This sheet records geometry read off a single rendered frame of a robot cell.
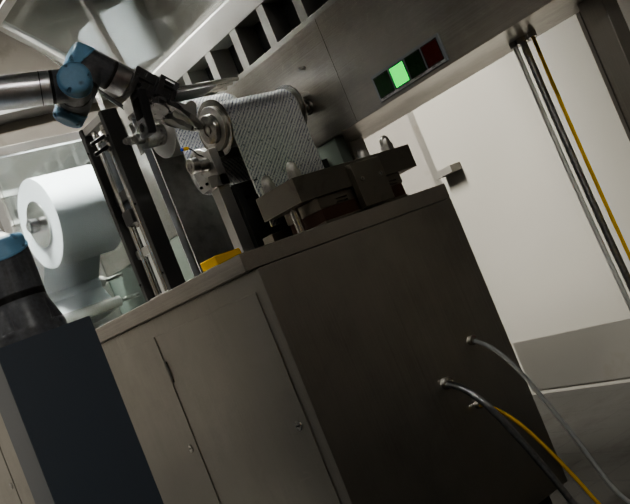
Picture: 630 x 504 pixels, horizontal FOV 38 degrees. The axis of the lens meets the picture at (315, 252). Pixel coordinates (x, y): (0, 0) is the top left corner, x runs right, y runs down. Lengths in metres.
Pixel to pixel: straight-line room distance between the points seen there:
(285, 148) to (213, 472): 0.84
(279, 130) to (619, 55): 0.85
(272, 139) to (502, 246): 1.74
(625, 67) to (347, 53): 0.71
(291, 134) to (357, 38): 0.30
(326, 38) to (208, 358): 0.90
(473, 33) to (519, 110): 1.51
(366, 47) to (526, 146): 1.40
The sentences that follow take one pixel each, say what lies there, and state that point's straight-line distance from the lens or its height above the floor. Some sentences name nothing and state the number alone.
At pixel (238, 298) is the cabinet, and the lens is 1.96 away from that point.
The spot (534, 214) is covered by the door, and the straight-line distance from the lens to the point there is 3.69.
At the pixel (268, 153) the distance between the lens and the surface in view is 2.32.
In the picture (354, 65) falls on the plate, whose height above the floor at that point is 1.27.
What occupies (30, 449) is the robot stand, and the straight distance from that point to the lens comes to 1.92.
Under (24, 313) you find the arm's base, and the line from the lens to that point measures 1.95.
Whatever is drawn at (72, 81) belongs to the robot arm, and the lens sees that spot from 2.06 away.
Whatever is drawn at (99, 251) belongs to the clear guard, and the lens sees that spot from 3.18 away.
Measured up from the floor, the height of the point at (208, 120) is 1.27.
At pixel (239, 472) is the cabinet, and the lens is 2.22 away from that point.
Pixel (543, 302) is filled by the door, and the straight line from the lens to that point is 3.81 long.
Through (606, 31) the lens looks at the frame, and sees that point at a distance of 2.12.
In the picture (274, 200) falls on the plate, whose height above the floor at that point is 1.00.
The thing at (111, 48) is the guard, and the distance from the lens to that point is 3.16.
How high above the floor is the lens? 0.77
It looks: 2 degrees up
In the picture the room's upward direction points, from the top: 22 degrees counter-clockwise
